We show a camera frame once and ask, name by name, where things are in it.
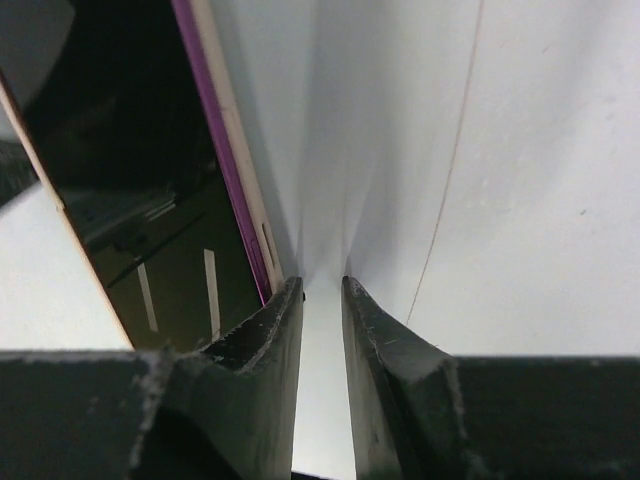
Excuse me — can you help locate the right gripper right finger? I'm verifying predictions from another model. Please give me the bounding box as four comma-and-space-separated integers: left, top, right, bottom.
341, 276, 639, 479

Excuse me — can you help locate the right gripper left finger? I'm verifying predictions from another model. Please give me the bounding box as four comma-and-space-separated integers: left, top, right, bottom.
1, 277, 304, 479

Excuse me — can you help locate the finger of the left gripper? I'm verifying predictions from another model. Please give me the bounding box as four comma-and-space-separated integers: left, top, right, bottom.
0, 140, 39, 208

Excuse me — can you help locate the black phone pink edge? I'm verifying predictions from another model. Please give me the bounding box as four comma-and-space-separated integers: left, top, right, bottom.
0, 0, 274, 351

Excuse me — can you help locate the beige phone case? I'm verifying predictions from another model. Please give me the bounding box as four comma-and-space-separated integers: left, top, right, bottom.
0, 0, 286, 351

